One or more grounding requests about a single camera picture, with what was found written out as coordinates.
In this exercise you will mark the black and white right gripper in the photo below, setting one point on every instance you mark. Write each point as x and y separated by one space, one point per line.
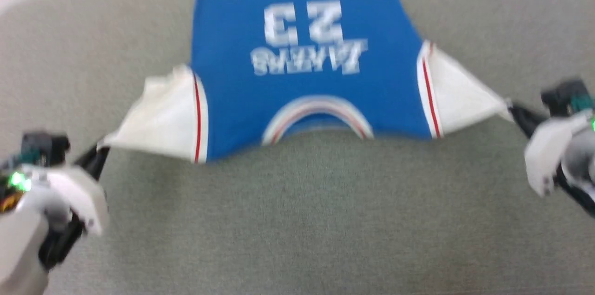
548 146

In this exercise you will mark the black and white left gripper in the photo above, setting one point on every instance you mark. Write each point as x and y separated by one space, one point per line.
74 193

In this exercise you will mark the blue and white jersey shirt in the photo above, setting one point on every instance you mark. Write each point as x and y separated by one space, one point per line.
307 86

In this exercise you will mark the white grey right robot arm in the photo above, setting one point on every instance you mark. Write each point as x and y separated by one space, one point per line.
581 179

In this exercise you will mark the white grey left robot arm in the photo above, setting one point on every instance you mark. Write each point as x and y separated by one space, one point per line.
18 253

